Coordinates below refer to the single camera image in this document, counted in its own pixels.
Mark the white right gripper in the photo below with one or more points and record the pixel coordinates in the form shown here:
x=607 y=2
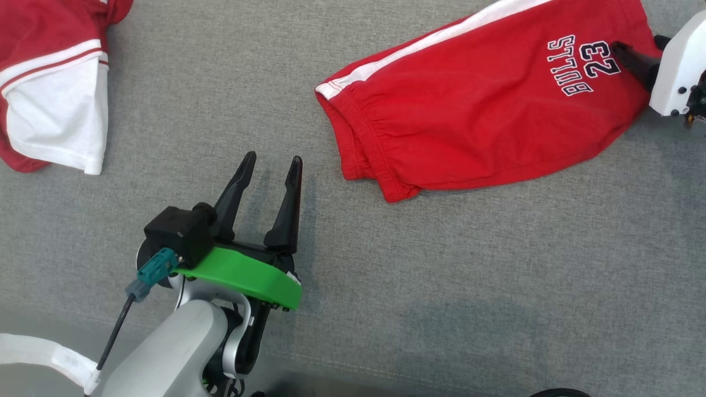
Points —
x=681 y=60

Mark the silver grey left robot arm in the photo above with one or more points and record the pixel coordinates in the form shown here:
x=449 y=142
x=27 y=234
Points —
x=176 y=353

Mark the red shirt with white sleeves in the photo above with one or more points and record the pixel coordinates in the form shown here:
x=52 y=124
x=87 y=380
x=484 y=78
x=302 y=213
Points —
x=49 y=82

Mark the red Bulls 23 shorts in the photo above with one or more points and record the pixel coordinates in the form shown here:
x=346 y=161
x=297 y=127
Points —
x=469 y=110

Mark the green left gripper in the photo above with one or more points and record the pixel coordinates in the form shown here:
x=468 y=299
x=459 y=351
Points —
x=248 y=273

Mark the black rounded robot base part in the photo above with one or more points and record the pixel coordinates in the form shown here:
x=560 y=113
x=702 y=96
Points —
x=560 y=393

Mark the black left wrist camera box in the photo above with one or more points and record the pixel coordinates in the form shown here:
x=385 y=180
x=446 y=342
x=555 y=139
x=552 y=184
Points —
x=179 y=234

